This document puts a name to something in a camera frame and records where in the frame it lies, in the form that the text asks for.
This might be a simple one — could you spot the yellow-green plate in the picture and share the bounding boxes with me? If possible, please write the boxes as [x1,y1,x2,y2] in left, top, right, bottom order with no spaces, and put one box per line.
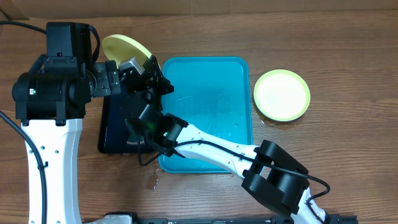
[253,69,311,122]
[102,34,152,65]

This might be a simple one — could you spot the dark sponge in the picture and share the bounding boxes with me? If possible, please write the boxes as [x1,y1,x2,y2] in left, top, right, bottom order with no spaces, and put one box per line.
[126,134,145,145]

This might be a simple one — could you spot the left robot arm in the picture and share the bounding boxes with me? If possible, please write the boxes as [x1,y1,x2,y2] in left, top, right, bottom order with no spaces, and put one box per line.
[12,22,121,223]

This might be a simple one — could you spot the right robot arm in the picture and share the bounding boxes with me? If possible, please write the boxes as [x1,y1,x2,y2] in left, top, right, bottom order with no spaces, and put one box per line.
[118,55,331,223]

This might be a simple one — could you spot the black plastic tray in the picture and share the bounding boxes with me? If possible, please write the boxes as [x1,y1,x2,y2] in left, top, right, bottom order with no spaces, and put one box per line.
[98,93,154,154]

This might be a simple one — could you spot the teal plastic tray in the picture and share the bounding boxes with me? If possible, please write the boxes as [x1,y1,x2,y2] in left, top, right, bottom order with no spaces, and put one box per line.
[157,56,253,174]

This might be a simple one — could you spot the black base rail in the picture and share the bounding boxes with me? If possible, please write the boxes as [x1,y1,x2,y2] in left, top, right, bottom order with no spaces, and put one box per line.
[83,211,358,224]

